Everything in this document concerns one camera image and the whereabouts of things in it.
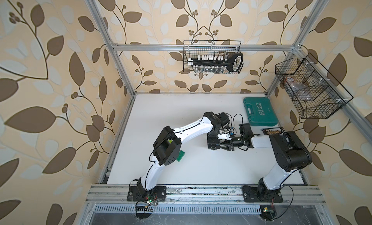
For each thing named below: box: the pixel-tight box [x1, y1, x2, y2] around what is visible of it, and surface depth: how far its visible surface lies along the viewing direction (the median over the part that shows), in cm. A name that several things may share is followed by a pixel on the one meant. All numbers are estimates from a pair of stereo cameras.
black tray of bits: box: [261, 127, 286, 135], surface depth 98 cm
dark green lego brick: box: [176, 149, 186, 163], surface depth 89 cm
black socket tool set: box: [187, 52, 244, 74], surface depth 86 cm
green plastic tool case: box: [243, 96, 279, 127], surface depth 104 cm
